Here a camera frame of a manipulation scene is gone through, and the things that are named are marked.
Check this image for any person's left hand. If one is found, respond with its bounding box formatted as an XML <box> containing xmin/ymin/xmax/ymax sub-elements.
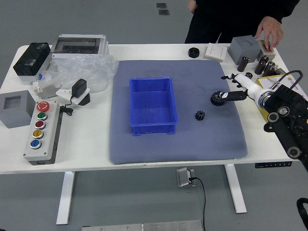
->
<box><xmin>254</xmin><ymin>16</ymin><xmax>284</xmax><ymax>46</ymax></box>

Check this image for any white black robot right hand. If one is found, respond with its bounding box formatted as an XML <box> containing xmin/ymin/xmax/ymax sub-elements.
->
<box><xmin>218</xmin><ymin>74</ymin><xmax>266</xmax><ymax>106</ymax></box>

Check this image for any person's right hand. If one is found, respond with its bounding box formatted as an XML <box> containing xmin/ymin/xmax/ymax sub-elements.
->
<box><xmin>187</xmin><ymin>0</ymin><xmax>198</xmax><ymax>13</ymax></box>

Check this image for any big black gear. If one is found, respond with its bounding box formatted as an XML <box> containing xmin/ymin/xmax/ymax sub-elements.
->
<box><xmin>210</xmin><ymin>90</ymin><xmax>226</xmax><ymax>106</ymax></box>

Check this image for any blue plastic box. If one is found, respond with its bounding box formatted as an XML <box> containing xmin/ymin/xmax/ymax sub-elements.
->
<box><xmin>129</xmin><ymin>77</ymin><xmax>179</xmax><ymax>137</ymax></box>

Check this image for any white distribution box clear window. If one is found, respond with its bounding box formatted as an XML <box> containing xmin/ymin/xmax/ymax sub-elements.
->
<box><xmin>50</xmin><ymin>34</ymin><xmax>109</xmax><ymax>58</ymax></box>

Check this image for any grey five-button control box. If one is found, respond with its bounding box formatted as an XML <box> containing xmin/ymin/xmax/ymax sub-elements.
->
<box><xmin>23</xmin><ymin>101</ymin><xmax>64</xmax><ymax>166</ymax></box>

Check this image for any yellow and white carton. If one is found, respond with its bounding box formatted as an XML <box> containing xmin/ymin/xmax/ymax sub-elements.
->
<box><xmin>255</xmin><ymin>73</ymin><xmax>305</xmax><ymax>122</ymax></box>

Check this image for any grey cube with round recess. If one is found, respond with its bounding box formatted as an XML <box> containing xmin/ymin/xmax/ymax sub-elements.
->
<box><xmin>228</xmin><ymin>35</ymin><xmax>262</xmax><ymax>65</ymax></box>

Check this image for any person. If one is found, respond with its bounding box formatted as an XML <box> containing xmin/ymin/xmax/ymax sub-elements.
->
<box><xmin>184</xmin><ymin>0</ymin><xmax>301</xmax><ymax>44</ymax></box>

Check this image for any grey-blue mat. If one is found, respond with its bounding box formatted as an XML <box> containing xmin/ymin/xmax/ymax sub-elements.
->
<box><xmin>109</xmin><ymin>59</ymin><xmax>249</xmax><ymax>166</ymax></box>

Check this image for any black table control panel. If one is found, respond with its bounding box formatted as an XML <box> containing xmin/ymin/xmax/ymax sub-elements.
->
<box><xmin>255</xmin><ymin>161</ymin><xmax>293</xmax><ymax>169</ymax></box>

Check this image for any white table leg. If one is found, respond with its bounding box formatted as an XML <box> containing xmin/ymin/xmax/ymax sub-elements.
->
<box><xmin>56</xmin><ymin>171</ymin><xmax>76</xmax><ymax>226</ymax></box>
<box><xmin>225</xmin><ymin>164</ymin><xmax>248</xmax><ymax>214</ymax></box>

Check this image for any silver floor socket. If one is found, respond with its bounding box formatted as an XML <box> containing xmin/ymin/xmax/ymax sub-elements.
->
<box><xmin>176</xmin><ymin>167</ymin><xmax>197</xmax><ymax>188</ymax></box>

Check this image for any clear plastic bag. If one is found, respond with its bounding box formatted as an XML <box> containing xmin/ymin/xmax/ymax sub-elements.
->
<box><xmin>38</xmin><ymin>54</ymin><xmax>120</xmax><ymax>93</ymax></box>

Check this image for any black power adapter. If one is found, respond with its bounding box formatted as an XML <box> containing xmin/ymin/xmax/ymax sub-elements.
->
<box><xmin>71</xmin><ymin>78</ymin><xmax>88</xmax><ymax>99</ymax></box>

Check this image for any white power socket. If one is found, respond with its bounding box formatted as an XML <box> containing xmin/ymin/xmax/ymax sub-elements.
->
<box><xmin>55</xmin><ymin>87</ymin><xmax>91</xmax><ymax>106</ymax></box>

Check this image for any white circuit breaker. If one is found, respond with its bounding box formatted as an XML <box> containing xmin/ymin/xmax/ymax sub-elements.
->
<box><xmin>32</xmin><ymin>74</ymin><xmax>58</xmax><ymax>100</ymax></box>

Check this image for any silver metal plate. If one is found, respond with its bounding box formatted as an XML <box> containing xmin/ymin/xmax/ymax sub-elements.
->
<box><xmin>81</xmin><ymin>219</ymin><xmax>204</xmax><ymax>231</ymax></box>

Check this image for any grey cube with square recess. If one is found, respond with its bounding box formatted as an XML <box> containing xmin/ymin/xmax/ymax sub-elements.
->
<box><xmin>0</xmin><ymin>90</ymin><xmax>37</xmax><ymax>129</ymax></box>

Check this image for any small red-button switch box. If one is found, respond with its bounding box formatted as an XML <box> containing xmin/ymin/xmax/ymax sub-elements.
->
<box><xmin>257</xmin><ymin>39</ymin><xmax>276</xmax><ymax>60</ymax></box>

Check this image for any black round ring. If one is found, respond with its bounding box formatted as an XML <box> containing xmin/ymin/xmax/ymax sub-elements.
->
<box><xmin>188</xmin><ymin>47</ymin><xmax>201</xmax><ymax>58</ymax></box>

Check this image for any white wall switch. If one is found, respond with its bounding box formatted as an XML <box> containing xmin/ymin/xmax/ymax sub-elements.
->
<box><xmin>205</xmin><ymin>43</ymin><xmax>228</xmax><ymax>62</ymax></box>

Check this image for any black floor cable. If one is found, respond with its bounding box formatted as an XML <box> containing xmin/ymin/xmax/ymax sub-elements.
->
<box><xmin>189</xmin><ymin>177</ymin><xmax>207</xmax><ymax>231</ymax></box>

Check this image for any black adapter cable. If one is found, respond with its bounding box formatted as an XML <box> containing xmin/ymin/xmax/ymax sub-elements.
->
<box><xmin>59</xmin><ymin>96</ymin><xmax>75</xmax><ymax>116</ymax></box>

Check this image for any black and grey enclosure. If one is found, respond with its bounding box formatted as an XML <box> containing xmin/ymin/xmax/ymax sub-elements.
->
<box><xmin>13</xmin><ymin>42</ymin><xmax>52</xmax><ymax>84</ymax></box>

